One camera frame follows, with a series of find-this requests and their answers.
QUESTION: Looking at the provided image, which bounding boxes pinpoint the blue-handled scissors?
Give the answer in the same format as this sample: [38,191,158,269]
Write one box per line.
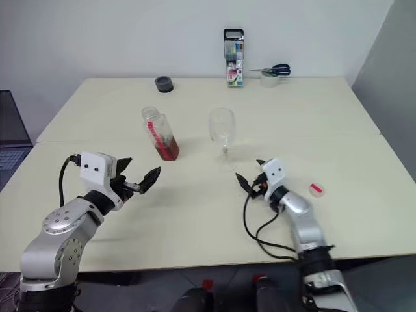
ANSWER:
[249,63,291,78]

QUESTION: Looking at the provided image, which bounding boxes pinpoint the marker pen set box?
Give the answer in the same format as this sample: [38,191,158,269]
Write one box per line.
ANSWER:
[222,28,245,88]

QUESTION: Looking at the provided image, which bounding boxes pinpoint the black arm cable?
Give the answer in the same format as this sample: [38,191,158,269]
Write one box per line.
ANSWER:
[58,155,82,207]
[243,190,302,261]

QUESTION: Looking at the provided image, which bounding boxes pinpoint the red bottle cap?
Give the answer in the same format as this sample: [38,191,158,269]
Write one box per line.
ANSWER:
[308,183,326,198]

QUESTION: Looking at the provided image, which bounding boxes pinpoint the grey partition panel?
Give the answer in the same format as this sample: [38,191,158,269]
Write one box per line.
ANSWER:
[350,0,416,185]

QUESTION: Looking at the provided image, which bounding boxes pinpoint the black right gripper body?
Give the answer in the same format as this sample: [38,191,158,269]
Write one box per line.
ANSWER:
[248,172,269,199]

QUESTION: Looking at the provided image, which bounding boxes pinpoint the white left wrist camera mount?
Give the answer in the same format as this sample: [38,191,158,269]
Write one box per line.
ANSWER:
[79,151,126,209]

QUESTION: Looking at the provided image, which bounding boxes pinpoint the clear wine glass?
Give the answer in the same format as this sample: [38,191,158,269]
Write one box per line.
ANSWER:
[208,107,240,173]

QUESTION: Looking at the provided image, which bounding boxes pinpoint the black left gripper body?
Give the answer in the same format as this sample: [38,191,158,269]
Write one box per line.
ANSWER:
[109,174,141,205]

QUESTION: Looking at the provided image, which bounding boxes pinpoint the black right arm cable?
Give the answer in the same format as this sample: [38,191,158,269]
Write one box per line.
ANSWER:
[243,190,302,261]

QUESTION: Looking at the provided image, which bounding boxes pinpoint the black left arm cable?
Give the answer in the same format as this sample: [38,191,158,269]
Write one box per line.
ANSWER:
[58,155,82,207]

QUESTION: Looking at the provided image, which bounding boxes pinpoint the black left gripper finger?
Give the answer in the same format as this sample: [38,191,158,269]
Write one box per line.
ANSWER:
[137,166,162,195]
[116,157,133,179]

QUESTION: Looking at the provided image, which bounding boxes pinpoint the dark laptop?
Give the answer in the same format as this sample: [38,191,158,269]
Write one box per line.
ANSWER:
[0,90,33,192]

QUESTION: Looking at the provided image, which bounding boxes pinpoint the black round tape roll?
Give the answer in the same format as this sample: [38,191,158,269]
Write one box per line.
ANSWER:
[154,75,175,94]

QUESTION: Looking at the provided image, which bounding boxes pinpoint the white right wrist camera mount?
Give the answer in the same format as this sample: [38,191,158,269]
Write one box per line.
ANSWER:
[261,158,289,202]

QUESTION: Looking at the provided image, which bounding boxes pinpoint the dark rounded shape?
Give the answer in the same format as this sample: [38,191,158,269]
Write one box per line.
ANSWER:
[168,285,215,312]

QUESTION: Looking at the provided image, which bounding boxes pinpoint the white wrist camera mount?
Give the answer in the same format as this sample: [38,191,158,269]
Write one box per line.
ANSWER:
[261,158,289,202]
[79,151,126,209]

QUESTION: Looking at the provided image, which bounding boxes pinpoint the plastic bottle with red liquid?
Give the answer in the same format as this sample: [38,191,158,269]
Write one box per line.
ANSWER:
[140,106,181,162]

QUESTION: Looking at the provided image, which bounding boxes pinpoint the grey tape roll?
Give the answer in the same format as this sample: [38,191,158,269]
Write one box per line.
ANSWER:
[259,70,289,89]

